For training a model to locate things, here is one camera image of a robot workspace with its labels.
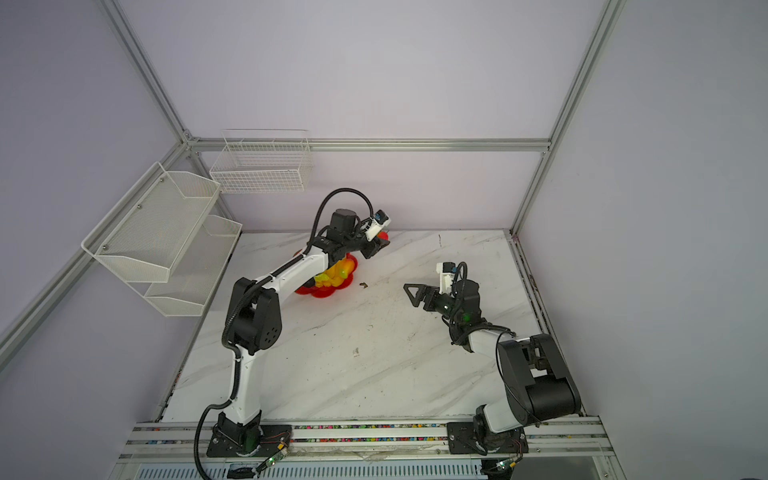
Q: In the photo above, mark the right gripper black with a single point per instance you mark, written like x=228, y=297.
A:
x=431, y=294

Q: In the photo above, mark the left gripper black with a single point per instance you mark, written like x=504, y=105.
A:
x=372, y=247

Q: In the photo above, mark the yellow fake banana bunch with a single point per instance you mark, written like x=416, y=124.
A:
x=338, y=274

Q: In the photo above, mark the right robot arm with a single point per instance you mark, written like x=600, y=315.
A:
x=536, y=381

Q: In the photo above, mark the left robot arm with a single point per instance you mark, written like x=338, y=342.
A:
x=253, y=322

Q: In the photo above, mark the red flower-shaped fruit bowl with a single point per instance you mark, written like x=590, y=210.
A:
x=309, y=289

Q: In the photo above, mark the white mesh two-tier shelf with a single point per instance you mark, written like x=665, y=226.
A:
x=165, y=242

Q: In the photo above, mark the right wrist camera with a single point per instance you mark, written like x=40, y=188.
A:
x=447, y=273

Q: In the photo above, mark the white wire basket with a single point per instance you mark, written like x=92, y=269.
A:
x=254, y=161

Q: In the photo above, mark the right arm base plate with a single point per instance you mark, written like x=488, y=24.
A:
x=468, y=438

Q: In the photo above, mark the aluminium frame rail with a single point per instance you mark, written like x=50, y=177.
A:
x=374, y=440

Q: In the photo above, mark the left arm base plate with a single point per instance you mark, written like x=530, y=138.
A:
x=258, y=442

